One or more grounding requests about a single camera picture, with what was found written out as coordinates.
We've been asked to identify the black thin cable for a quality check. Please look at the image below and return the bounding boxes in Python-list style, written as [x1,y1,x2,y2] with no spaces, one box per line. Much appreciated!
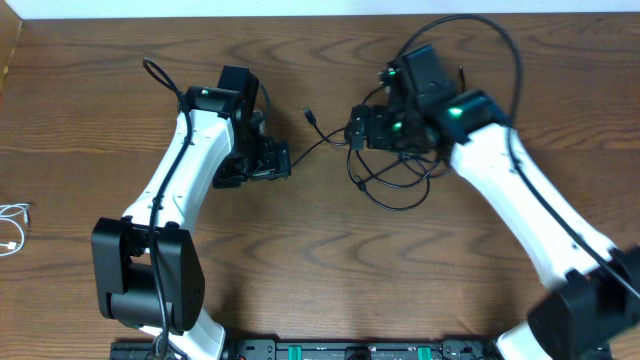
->
[345,64,469,212]
[289,106,351,169]

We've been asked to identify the white thin cable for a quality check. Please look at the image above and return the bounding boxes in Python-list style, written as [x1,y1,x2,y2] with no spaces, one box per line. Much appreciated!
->
[0,202,32,258]

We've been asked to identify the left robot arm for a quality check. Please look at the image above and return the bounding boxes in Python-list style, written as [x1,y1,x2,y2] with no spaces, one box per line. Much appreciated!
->
[91,59,291,359]

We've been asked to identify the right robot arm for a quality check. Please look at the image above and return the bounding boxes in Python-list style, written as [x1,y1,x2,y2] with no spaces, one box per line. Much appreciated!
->
[345,46,639,359]

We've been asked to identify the black right camera cable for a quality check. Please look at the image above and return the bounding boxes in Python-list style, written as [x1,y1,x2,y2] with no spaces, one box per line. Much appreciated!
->
[394,13,640,301]

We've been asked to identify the black camera cable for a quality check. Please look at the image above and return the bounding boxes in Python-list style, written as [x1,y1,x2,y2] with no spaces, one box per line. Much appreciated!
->
[142,57,196,360]
[394,13,640,301]

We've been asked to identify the black left camera cable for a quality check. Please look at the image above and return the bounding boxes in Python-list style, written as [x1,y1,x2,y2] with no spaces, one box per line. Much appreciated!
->
[142,57,196,360]

